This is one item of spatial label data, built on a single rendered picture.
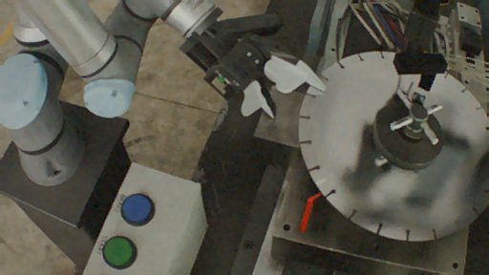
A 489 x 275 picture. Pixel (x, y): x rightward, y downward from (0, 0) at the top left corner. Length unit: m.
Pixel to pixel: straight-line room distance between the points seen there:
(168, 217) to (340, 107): 0.28
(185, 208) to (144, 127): 1.22
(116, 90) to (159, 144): 1.14
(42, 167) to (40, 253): 0.89
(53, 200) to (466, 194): 0.71
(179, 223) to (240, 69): 0.23
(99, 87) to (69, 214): 0.29
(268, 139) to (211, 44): 0.20
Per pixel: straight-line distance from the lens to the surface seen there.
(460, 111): 0.74
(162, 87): 1.94
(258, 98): 0.77
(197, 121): 1.81
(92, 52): 0.62
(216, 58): 0.69
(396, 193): 0.61
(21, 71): 0.77
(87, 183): 0.87
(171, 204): 0.64
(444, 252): 0.72
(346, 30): 1.07
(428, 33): 0.59
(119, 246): 0.62
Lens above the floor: 1.47
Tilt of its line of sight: 56 degrees down
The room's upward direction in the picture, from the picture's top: straight up
